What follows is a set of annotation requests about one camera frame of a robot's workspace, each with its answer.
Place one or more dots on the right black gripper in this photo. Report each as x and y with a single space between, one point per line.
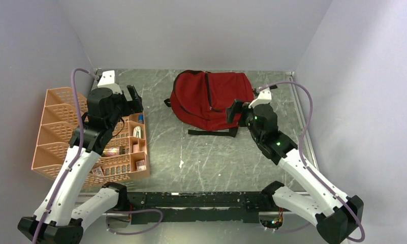
237 107

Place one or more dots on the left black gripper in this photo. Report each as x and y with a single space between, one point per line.
130 107

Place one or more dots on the red student backpack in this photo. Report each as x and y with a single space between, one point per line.
200 99

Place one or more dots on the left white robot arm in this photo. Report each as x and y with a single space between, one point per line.
57 219

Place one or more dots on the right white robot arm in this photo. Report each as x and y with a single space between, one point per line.
334 213

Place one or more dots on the small blue capped item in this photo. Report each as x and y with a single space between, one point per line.
141 119

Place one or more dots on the white tape dispenser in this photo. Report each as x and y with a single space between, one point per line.
137 132

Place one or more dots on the orange plastic file organizer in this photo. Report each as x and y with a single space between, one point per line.
59 121

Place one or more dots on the small pink box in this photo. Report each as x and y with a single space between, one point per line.
140 165

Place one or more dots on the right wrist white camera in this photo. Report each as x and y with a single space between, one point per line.
264 97

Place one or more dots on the wrist white camera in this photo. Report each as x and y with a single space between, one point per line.
264 97
108 80

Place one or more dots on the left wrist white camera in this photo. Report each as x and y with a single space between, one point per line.
108 80

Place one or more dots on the aluminium frame rail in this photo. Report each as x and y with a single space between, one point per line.
114 220

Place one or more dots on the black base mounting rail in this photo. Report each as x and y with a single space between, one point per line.
149 207

